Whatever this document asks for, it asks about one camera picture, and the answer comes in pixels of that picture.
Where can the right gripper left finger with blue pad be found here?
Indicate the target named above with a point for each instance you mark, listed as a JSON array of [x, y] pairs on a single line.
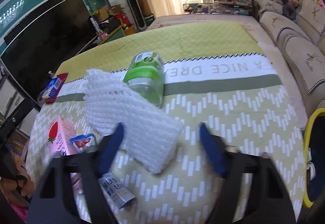
[[53, 200]]

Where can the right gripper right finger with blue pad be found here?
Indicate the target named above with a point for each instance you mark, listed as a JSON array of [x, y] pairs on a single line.
[[268, 200]]

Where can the pink strawberry milk carton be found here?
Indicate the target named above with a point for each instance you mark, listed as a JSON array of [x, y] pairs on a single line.
[[59, 135]]

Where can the white foam net wrap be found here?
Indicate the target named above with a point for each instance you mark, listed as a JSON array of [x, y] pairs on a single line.
[[150, 135]]

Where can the yellow rim trash bin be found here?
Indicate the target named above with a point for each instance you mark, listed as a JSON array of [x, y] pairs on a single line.
[[313, 150]]

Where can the small strawberry yogurt packet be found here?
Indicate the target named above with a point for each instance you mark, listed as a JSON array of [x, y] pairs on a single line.
[[83, 142]]

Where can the red tray with blue pack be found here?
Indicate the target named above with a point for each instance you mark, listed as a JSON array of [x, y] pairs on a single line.
[[53, 88]]

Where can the green patterned table cloth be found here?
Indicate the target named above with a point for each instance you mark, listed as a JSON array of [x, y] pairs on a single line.
[[230, 76]]

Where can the large black television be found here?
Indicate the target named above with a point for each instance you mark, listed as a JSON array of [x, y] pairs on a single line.
[[52, 38]]

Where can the green label plastic bottle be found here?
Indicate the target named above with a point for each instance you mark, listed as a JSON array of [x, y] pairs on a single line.
[[145, 76]]

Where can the beige covered sofa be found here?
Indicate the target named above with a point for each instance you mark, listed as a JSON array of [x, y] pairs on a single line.
[[301, 43]]

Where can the black tower fan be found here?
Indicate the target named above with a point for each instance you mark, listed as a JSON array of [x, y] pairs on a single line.
[[137, 14]]

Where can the cluttered glass low table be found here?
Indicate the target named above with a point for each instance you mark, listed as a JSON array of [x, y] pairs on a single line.
[[231, 7]]

